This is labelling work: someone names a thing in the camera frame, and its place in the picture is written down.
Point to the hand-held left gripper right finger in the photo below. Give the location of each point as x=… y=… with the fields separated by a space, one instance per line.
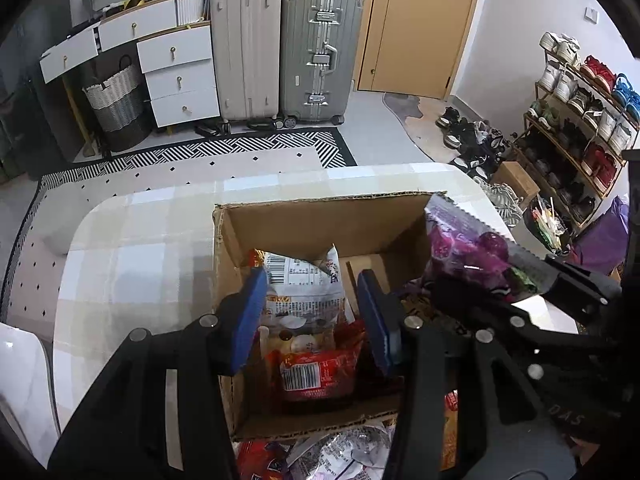
x=380 y=325

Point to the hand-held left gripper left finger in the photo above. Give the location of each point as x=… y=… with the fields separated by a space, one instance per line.
x=250 y=315

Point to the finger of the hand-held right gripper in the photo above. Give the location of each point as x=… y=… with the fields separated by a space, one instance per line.
x=580 y=285
x=520 y=330

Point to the white red snack bag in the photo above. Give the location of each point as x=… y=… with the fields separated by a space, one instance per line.
x=305 y=285

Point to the red snack packet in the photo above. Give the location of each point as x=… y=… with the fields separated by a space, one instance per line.
x=320 y=365

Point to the purple candy packet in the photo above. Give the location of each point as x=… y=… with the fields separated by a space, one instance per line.
x=465 y=245

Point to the brown cardboard box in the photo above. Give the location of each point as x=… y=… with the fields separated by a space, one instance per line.
x=320 y=225

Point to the purple plastic bag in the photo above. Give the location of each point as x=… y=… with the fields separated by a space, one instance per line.
x=602 y=235

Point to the beige trash bin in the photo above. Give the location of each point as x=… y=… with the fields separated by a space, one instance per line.
x=547 y=227

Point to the small cardboard box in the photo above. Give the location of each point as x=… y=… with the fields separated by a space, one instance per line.
x=515 y=185

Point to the orange snack packet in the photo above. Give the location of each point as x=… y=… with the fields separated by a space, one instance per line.
x=450 y=430

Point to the silver snack packet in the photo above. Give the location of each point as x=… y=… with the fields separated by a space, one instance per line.
x=340 y=455

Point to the red chip bag blue logo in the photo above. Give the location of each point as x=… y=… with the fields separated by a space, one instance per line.
x=260 y=457

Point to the wooden shoe rack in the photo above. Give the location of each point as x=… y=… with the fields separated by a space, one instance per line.
x=560 y=135

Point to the black white patterned rug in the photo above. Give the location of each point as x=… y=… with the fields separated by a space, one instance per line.
x=200 y=160

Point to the pile of assorted shoes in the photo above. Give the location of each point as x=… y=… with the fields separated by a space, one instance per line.
x=475 y=140

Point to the shoe rack with shoes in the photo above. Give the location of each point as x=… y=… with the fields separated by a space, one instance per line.
x=580 y=100

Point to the white chair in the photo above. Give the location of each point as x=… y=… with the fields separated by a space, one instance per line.
x=22 y=385

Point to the woven laundry basket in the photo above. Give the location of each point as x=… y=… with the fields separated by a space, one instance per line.
x=120 y=105

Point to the beige suitcase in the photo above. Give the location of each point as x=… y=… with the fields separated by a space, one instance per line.
x=245 y=50

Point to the silver suitcase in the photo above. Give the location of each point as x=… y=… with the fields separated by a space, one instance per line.
x=320 y=55

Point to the white drawer dresser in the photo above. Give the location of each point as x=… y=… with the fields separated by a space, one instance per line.
x=170 y=55

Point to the tan wooden door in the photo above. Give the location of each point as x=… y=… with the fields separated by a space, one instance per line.
x=420 y=25

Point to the white light switch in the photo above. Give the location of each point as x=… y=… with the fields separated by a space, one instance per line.
x=590 y=15

